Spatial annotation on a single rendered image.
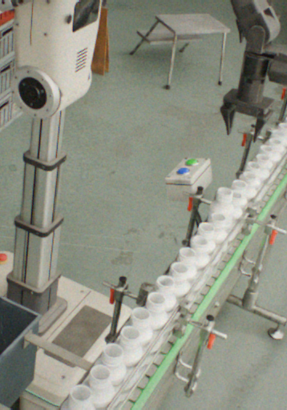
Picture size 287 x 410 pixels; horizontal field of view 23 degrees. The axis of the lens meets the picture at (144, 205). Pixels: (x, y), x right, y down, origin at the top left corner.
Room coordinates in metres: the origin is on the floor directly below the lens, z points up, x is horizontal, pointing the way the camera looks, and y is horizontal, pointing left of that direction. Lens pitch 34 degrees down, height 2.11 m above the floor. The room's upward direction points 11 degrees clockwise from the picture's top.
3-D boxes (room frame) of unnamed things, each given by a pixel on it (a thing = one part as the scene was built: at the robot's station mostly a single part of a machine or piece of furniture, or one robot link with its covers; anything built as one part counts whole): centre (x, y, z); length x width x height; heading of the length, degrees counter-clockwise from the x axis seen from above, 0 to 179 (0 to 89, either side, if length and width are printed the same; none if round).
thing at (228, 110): (1.46, -0.17, 1.40); 0.07 x 0.07 x 0.09; 70
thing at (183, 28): (4.95, -0.03, 0.21); 0.61 x 0.47 x 0.41; 33
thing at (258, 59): (1.46, -0.18, 1.53); 0.07 x 0.06 x 0.07; 69
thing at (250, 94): (1.46, -0.18, 1.47); 0.10 x 0.07 x 0.07; 70
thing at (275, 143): (1.84, -0.34, 1.08); 0.06 x 0.06 x 0.17
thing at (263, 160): (1.73, -0.30, 1.08); 0.06 x 0.06 x 0.17
